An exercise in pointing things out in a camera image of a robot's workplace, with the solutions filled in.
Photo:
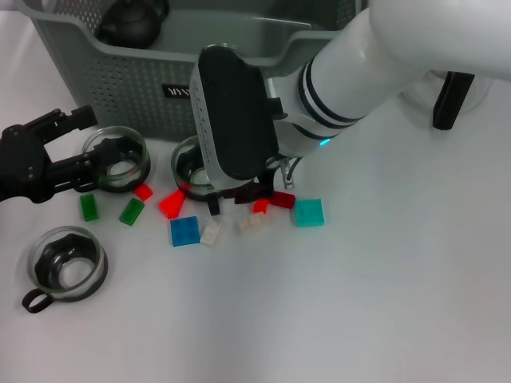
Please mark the teal square toy brick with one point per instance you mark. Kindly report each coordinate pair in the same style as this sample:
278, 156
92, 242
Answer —
309, 212

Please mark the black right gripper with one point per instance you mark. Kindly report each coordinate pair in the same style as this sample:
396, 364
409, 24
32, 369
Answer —
265, 179

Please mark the grey perforated storage bin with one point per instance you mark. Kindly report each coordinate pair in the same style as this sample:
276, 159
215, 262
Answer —
131, 88

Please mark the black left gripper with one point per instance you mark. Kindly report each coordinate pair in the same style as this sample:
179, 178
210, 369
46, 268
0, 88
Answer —
20, 163

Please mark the green toy brick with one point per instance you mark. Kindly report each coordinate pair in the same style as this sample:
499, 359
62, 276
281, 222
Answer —
89, 207
131, 211

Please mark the glass teacup black holder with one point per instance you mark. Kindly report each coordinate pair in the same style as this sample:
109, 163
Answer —
141, 167
183, 167
68, 275

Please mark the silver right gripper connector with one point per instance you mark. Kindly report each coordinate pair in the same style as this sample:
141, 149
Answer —
287, 179

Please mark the blue toy brick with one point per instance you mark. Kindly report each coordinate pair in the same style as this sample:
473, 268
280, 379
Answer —
184, 231

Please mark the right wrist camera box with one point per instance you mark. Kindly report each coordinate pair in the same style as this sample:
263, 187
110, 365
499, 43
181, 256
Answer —
239, 115

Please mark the red wedge toy brick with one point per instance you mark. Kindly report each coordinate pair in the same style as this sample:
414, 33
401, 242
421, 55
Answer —
172, 204

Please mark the white toy brick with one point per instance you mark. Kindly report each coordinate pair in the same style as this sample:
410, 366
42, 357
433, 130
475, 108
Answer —
252, 224
209, 233

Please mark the small red toy brick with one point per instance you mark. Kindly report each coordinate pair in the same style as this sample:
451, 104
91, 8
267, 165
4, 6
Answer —
143, 191
261, 206

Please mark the dark clay teapot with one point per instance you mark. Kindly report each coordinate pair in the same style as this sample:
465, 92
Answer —
127, 26

